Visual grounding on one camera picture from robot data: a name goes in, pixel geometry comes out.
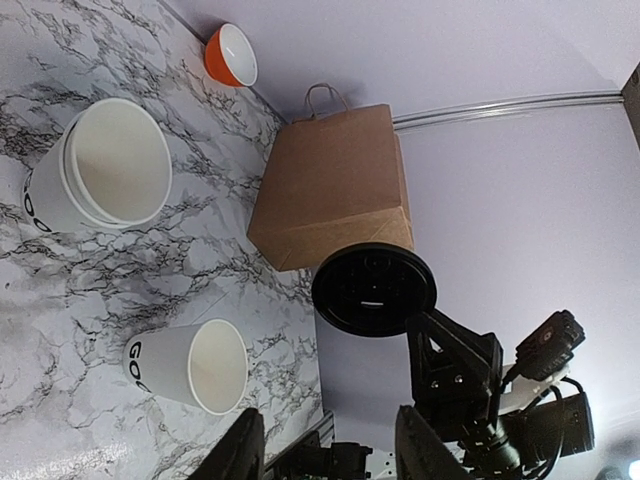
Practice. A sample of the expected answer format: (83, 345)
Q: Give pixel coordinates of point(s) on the white paper cup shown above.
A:
(204, 366)

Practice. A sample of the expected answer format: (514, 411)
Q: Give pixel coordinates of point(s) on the black plastic cup lid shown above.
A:
(370, 289)

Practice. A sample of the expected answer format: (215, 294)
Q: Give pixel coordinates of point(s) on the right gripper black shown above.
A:
(543, 413)

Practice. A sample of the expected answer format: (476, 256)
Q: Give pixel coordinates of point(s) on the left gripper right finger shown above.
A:
(419, 453)

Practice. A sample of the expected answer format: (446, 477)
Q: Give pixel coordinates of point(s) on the right aluminium frame post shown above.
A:
(502, 108)

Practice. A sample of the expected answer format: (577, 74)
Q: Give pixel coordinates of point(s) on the front aluminium rail base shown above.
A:
(317, 455)

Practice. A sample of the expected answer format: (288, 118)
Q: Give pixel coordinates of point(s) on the orange white bowl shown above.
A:
(229, 57)

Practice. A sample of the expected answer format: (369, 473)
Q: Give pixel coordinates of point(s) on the stack of white paper cups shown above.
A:
(110, 170)

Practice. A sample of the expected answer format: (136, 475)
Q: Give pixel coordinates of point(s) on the brown paper bag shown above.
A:
(331, 182)

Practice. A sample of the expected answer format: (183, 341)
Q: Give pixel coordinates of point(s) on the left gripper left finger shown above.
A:
(240, 452)

